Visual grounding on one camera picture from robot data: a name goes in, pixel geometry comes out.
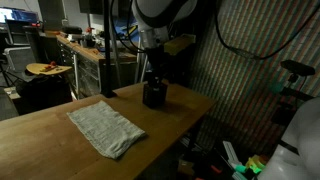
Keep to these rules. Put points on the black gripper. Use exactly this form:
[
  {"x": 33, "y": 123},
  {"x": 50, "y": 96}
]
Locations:
[{"x": 156, "y": 61}]

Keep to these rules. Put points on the grey knitted towel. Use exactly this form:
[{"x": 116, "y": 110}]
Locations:
[{"x": 105, "y": 128}]

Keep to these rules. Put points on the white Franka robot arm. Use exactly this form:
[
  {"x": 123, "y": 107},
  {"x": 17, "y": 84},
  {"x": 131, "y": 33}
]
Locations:
[{"x": 156, "y": 13}]

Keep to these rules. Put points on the black mesh box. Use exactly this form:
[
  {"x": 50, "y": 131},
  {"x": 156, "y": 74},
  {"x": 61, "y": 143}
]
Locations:
[{"x": 154, "y": 97}]

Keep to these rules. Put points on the small brown cardboard box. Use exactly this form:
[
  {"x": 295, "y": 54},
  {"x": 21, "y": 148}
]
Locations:
[{"x": 185, "y": 168}]

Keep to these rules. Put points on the aluminium strut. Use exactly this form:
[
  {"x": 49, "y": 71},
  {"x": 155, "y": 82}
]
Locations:
[{"x": 115, "y": 60}]

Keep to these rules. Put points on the black vertical pole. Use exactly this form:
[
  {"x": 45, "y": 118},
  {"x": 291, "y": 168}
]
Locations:
[{"x": 107, "y": 50}]

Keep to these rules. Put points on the blue panel with yellow tool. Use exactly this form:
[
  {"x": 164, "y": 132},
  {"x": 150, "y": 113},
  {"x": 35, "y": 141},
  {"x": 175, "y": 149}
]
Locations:
[{"x": 125, "y": 28}]

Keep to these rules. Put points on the wooden workbench with drawers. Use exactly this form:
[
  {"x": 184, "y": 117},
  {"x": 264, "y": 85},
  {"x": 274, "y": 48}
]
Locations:
[{"x": 86, "y": 66}]

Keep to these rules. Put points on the black case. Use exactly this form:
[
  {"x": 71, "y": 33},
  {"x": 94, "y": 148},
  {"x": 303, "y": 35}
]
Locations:
[{"x": 71, "y": 30}]

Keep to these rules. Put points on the white plastic strip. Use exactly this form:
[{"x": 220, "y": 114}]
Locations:
[{"x": 230, "y": 151}]

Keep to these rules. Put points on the red items on stool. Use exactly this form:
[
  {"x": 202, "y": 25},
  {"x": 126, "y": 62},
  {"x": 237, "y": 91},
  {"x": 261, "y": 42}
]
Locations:
[{"x": 49, "y": 66}]

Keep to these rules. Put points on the dark high-backed chair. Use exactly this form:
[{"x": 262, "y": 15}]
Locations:
[{"x": 43, "y": 46}]

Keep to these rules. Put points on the round wooden stool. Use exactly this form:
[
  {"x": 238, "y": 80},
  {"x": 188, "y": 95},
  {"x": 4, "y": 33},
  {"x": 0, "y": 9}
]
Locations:
[{"x": 36, "y": 69}]

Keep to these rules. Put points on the green and yellow toy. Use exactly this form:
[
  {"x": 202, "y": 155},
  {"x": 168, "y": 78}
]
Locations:
[{"x": 255, "y": 165}]

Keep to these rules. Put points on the flat cardboard piece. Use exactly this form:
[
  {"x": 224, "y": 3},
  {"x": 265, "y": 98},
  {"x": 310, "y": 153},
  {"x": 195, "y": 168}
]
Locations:
[{"x": 12, "y": 93}]

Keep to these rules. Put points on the black office chair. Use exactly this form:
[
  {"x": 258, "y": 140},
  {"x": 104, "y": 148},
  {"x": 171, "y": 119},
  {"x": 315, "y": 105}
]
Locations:
[{"x": 16, "y": 31}]

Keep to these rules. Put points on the monitor with blue screen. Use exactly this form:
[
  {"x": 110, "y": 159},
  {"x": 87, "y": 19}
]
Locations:
[{"x": 18, "y": 15}]

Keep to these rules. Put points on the black camera on stand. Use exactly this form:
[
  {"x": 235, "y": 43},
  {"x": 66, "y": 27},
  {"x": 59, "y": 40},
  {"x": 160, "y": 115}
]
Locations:
[{"x": 296, "y": 67}]

